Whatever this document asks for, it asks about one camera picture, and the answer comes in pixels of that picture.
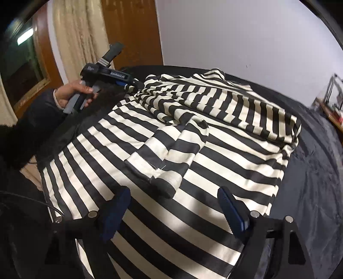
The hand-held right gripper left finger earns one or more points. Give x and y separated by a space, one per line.
115 214

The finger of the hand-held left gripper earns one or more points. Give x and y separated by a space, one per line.
136 84

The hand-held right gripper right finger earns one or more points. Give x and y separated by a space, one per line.
231 212

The black white striped sweater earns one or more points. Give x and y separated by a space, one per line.
227 161

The person's left forearm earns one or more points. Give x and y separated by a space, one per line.
29 120

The person's left hand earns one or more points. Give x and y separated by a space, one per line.
67 92

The black glossy bed sheet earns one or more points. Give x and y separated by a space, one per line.
88 118

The wooden door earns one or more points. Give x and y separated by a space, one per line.
131 32

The beige curtain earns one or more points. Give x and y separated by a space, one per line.
77 35
6 104

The dark grey quilt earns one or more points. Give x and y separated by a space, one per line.
308 174

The wooden framed window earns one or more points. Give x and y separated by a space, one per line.
18 67

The person's black jacket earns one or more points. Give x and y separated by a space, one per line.
16 241

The wooden desk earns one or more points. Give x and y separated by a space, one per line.
333 114

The metal desk lamp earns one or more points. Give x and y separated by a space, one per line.
338 94

